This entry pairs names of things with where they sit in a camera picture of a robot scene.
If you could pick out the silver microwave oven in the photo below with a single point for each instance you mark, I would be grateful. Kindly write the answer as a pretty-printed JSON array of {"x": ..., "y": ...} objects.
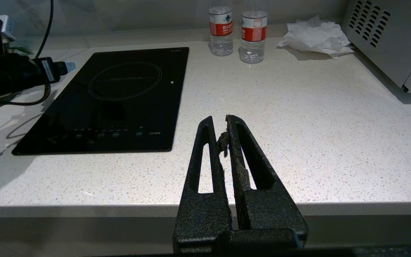
[{"x": 380, "y": 43}]

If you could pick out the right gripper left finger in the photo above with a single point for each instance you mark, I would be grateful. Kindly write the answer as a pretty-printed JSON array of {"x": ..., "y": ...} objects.
[{"x": 202, "y": 217}]

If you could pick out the clear water bottle red label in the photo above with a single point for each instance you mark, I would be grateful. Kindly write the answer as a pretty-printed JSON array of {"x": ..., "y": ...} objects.
[
  {"x": 253, "y": 34},
  {"x": 221, "y": 30}
]

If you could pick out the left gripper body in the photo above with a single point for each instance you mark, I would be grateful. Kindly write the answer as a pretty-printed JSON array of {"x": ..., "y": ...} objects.
[{"x": 9, "y": 75}]

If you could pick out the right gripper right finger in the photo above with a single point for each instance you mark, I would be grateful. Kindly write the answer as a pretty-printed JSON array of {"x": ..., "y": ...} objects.
[{"x": 269, "y": 210}]

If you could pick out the crumpled white paper towel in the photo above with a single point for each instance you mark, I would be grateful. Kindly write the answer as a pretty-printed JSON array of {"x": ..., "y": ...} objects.
[{"x": 316, "y": 35}]

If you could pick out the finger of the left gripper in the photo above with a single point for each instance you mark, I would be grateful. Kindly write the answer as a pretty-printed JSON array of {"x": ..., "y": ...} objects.
[{"x": 68, "y": 66}]

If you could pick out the black induction cooktop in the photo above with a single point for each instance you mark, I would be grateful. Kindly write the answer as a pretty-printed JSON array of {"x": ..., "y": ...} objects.
[{"x": 127, "y": 117}]

